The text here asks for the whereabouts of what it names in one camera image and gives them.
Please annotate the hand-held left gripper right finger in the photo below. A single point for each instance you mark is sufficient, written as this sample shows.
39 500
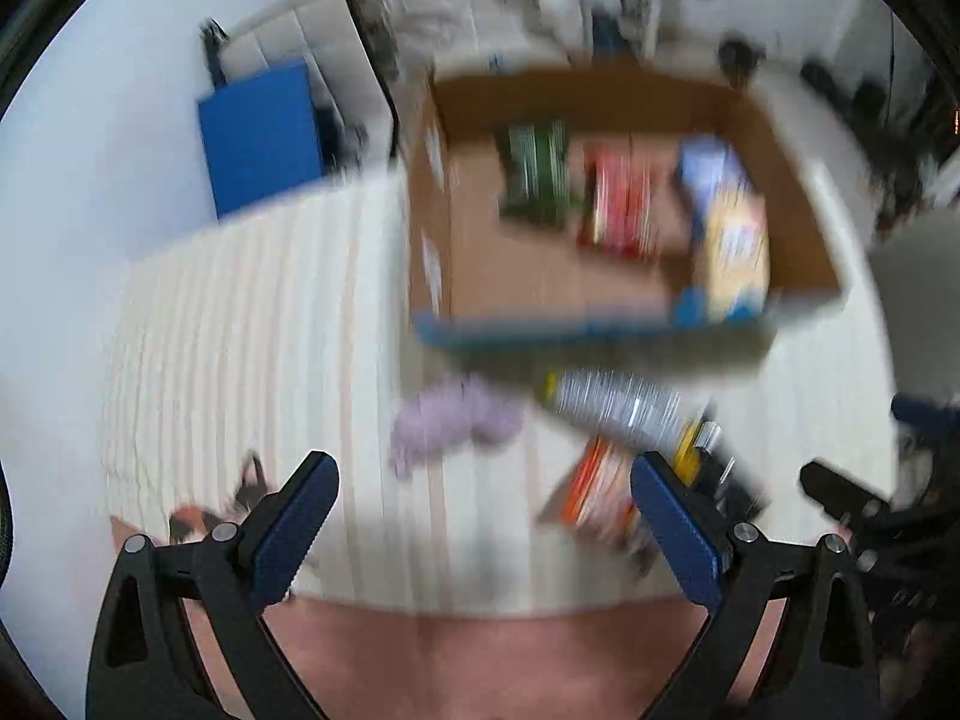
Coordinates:
679 521

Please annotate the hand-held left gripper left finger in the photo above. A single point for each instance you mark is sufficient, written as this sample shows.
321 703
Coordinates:
294 521

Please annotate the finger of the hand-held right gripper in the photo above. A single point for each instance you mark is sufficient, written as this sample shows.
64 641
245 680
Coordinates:
840 495
926 416

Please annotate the orange snack packet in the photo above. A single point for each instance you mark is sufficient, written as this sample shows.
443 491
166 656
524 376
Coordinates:
596 487

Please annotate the silver striped packet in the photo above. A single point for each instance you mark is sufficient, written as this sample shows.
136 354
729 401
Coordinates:
615 401

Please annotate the purple fluffy cloth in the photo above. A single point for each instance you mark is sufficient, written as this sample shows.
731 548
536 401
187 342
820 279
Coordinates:
450 424

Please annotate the cardboard box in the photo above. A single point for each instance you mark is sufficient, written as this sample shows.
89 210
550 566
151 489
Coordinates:
600 240

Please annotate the black and orange small toy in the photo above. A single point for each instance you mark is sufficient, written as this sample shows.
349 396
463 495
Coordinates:
217 506

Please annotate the yellow and black packet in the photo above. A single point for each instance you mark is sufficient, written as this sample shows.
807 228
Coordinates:
701 446

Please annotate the white ribbed mat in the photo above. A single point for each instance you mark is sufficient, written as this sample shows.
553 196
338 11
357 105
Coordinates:
247 360

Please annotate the pink cloth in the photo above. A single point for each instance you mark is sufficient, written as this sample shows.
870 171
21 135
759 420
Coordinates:
480 660

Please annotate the blue and yellow packet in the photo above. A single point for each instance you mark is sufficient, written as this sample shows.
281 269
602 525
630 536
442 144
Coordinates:
724 232

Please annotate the red snack packet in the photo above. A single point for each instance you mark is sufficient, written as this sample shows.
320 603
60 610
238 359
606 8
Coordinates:
621 202

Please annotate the green snack packet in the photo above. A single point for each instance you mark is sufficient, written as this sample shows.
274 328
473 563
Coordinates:
536 172

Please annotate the blue flat board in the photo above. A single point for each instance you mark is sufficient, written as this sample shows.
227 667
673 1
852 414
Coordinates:
259 135

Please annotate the white cushioned panel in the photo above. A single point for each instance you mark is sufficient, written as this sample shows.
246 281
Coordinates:
315 45

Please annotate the pile of white cloth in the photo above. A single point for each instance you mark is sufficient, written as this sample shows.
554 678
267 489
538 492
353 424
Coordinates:
487 0

